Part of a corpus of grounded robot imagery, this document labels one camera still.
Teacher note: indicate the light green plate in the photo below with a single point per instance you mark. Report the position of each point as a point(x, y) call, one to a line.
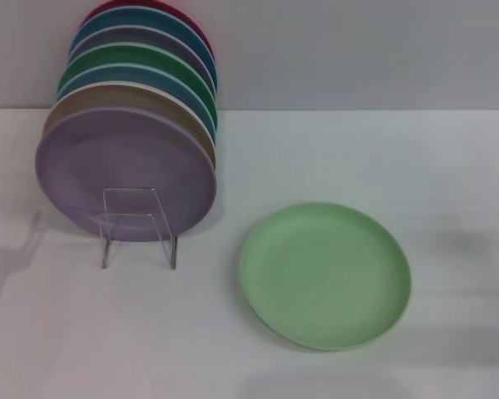
point(324, 278)

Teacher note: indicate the clear acrylic plate rack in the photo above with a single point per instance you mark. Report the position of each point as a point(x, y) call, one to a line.
point(133, 201)

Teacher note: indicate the purple plate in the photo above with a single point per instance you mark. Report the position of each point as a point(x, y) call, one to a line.
point(108, 166)

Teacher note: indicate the teal plate light blue rim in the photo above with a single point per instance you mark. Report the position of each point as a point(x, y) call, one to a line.
point(129, 75)

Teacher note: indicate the beige plate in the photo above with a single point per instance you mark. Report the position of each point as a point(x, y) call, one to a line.
point(108, 93)

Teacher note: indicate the dark green plate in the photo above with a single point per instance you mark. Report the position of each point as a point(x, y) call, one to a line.
point(129, 54)

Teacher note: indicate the grey lavender plate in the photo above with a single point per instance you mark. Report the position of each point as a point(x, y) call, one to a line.
point(141, 35)

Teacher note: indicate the red plate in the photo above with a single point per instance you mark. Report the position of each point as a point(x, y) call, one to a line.
point(174, 8)

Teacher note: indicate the dark teal plate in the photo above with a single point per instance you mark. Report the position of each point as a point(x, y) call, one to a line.
point(141, 16)

